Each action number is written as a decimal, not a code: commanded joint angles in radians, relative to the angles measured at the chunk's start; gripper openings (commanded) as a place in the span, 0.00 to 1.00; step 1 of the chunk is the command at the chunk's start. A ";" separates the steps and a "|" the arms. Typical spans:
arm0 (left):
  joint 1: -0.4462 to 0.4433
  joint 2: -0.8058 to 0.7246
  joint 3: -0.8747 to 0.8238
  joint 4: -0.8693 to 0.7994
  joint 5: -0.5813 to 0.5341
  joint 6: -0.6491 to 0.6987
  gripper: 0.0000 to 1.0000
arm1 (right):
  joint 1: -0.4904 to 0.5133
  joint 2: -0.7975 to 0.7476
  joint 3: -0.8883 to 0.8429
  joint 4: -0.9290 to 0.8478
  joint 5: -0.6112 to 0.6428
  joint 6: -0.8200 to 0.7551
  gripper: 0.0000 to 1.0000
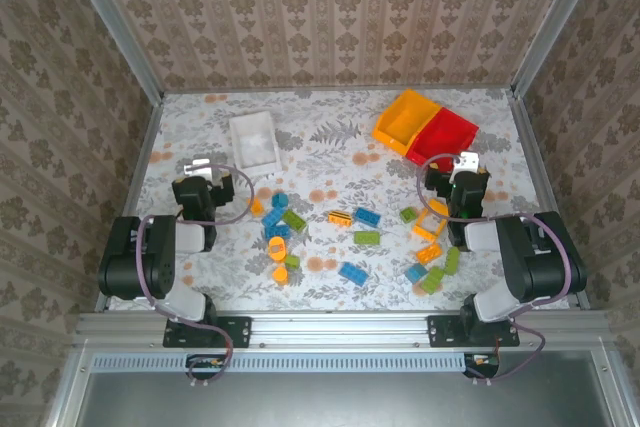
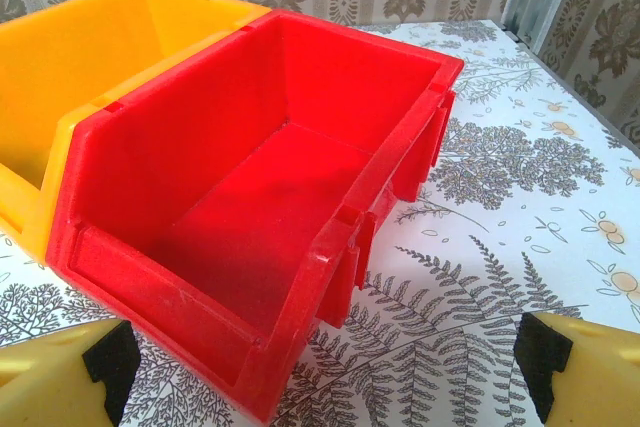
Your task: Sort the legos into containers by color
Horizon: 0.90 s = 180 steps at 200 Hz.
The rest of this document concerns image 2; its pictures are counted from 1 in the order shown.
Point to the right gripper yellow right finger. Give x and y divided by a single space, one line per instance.
595 377

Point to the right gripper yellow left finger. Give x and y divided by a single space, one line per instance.
45 382

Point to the red plastic bin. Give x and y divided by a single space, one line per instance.
250 197

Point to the yellow plastic bin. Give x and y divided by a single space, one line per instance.
75 72

